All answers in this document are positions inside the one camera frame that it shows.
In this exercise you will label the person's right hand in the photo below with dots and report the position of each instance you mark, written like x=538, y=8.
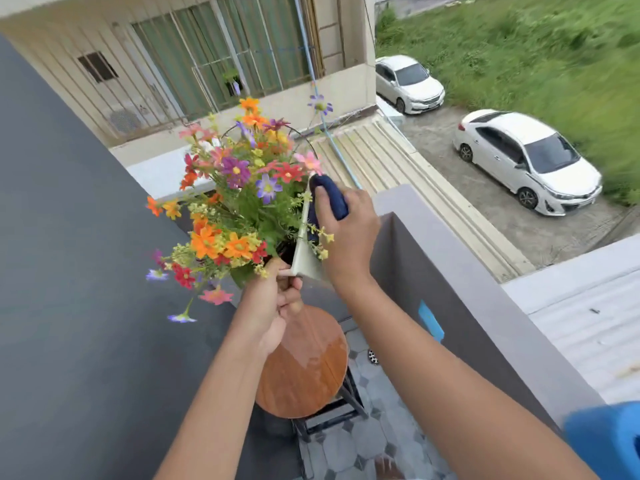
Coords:
x=352, y=244

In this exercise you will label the person's left hand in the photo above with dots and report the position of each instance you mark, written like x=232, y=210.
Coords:
x=265, y=309

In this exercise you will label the dark blue cloth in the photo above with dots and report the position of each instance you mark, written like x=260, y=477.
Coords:
x=332, y=194

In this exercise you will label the colourful artificial flowers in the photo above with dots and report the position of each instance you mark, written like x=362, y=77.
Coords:
x=240, y=204

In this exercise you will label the blue plastic watering can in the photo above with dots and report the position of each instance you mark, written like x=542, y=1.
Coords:
x=605, y=439

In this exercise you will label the person's right forearm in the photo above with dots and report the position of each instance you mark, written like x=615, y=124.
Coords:
x=450, y=384

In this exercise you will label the person's left forearm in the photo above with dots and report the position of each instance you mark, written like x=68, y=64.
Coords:
x=210, y=419

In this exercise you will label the round wooden table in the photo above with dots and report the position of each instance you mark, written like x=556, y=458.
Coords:
x=305, y=369

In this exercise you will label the beige corrugated roof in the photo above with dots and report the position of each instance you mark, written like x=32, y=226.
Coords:
x=400, y=169

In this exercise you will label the round metal floor drain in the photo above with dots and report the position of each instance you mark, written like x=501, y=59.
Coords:
x=373, y=357

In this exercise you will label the black mesh satellite dish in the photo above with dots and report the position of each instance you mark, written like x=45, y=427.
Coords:
x=304, y=140

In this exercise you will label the white air conditioner unit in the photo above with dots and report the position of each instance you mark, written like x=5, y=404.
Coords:
x=155, y=177

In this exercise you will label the silver sedan car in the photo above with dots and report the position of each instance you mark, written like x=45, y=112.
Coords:
x=410, y=82

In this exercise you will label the white sedan car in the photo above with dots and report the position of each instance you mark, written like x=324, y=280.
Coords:
x=525, y=157

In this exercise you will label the blue drain pipe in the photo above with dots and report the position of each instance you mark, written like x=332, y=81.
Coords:
x=306, y=44

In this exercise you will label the small hanging green plant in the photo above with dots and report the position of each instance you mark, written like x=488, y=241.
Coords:
x=231, y=77

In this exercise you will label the barred window green curtain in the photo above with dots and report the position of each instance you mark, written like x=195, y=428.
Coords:
x=200, y=59

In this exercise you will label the white corrugated metal roof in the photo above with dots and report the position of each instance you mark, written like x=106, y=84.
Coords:
x=590, y=324

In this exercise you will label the green grassy vegetation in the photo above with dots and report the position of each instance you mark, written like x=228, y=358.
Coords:
x=525, y=44

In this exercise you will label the small dark vent window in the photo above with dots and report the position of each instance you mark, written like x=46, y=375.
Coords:
x=98, y=67

